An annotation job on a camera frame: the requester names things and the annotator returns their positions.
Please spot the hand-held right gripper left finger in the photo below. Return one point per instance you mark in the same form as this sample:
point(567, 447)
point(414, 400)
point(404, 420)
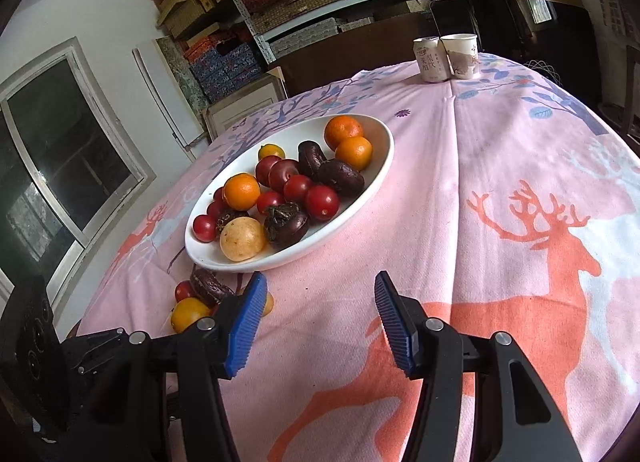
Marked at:
point(245, 327)

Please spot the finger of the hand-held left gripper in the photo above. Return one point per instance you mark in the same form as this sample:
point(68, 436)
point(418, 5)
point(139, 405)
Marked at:
point(95, 352)

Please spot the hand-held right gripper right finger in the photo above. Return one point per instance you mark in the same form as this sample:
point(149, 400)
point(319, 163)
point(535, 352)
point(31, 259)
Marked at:
point(395, 327)

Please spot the orange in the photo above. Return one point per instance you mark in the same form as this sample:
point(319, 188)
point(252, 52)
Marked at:
point(343, 130)
point(354, 152)
point(269, 303)
point(241, 192)

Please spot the dark purple passion fruit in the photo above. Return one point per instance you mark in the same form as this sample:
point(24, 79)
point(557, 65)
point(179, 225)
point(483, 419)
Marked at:
point(340, 176)
point(312, 159)
point(210, 287)
point(229, 217)

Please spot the yellow-orange round fruit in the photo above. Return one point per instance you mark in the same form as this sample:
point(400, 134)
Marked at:
point(189, 314)

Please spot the large pale yellow fruit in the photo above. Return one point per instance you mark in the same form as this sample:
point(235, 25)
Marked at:
point(243, 239)

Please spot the dark red plum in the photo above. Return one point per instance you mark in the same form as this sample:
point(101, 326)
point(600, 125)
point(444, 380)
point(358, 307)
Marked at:
point(284, 174)

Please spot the white oval plate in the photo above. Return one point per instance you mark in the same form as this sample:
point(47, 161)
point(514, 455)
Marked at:
point(375, 161)

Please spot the small yellow-orange fruit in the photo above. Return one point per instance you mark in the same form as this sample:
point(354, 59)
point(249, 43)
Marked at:
point(271, 150)

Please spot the pink deer print tablecloth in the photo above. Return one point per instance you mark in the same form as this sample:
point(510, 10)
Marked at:
point(450, 192)

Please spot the white framed window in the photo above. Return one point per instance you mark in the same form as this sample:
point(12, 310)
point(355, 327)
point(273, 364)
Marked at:
point(65, 151)

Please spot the light wooden framed panel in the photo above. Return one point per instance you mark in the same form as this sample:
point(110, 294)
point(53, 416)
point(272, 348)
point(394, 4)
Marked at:
point(240, 106)

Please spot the white board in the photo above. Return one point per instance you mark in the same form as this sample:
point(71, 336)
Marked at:
point(165, 91)

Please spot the stack of blue floral boxes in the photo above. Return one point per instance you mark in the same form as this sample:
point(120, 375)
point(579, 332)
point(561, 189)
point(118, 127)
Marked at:
point(225, 69)

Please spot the grey stone slab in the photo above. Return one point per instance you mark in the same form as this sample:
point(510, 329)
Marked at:
point(180, 71)

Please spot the pale drink can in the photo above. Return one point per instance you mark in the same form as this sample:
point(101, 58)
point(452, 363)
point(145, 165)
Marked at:
point(430, 61)

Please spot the dark brown cabinet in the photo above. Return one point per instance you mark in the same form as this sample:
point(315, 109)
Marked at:
point(340, 56)

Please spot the white paper cup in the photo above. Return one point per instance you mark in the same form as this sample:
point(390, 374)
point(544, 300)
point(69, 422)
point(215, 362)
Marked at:
point(462, 56)

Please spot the black panel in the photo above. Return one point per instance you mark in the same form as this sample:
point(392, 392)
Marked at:
point(450, 16)

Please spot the stack of tan straw boxes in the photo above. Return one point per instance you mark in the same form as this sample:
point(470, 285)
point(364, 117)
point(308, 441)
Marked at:
point(185, 6)

